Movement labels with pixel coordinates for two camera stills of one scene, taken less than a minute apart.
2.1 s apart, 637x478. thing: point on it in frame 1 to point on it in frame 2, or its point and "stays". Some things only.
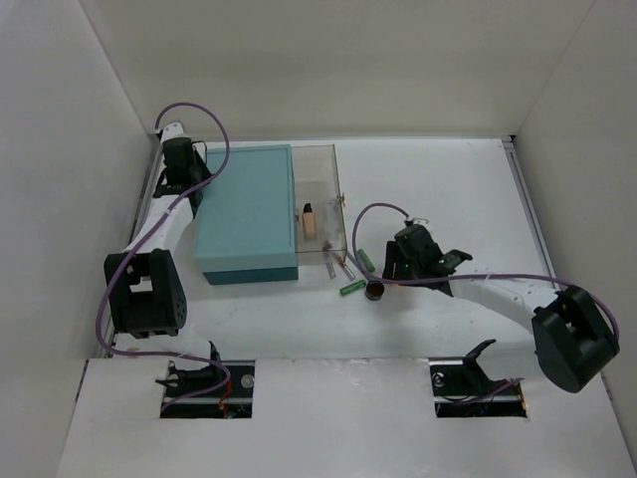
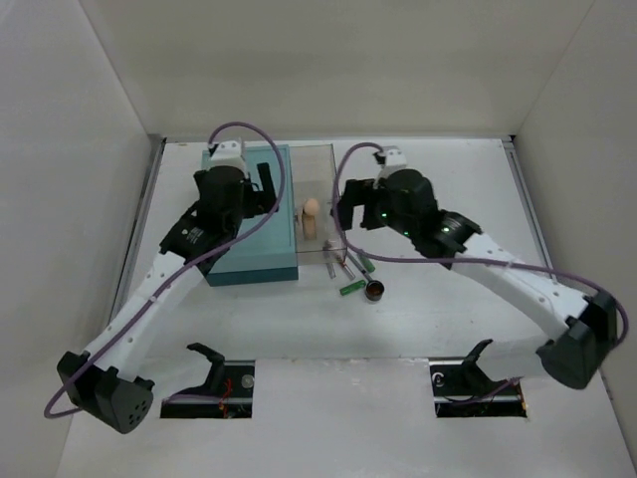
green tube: (366, 260) stays
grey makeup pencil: (359, 267) stays
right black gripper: (393, 255) to (356, 193)
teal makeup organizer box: (244, 227) stays
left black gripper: (175, 184) to (256, 197)
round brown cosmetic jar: (374, 290) stays
